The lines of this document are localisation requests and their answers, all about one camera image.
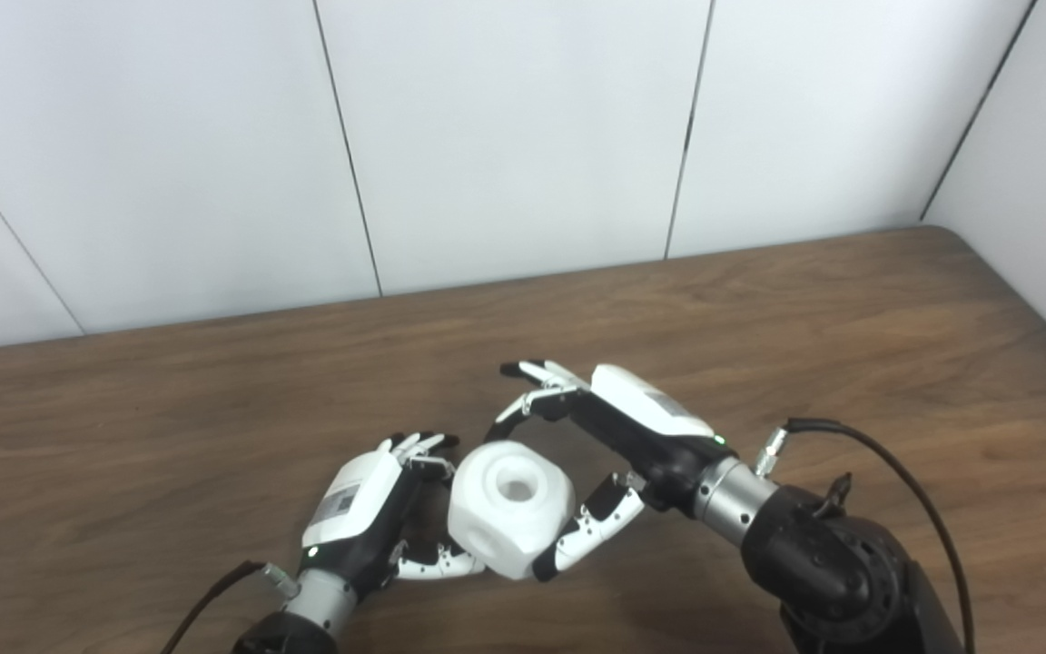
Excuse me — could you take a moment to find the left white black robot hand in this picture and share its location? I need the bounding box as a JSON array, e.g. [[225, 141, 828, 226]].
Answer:
[[299, 431, 488, 591]]

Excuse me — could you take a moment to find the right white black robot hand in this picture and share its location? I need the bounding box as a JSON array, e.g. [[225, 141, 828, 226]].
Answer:
[[483, 359, 735, 583]]

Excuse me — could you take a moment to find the round white plastic piece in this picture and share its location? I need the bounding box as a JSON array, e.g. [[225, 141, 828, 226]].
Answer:
[[447, 441, 577, 581]]

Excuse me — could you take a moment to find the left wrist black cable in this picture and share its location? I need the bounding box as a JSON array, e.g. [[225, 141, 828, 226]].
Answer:
[[158, 560, 302, 654]]

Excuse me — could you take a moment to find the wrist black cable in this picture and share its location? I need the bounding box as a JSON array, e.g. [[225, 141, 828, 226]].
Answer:
[[158, 560, 302, 654], [753, 416, 980, 654]]

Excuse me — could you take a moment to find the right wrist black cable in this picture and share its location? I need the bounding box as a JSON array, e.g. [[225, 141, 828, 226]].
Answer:
[[753, 416, 980, 654]]

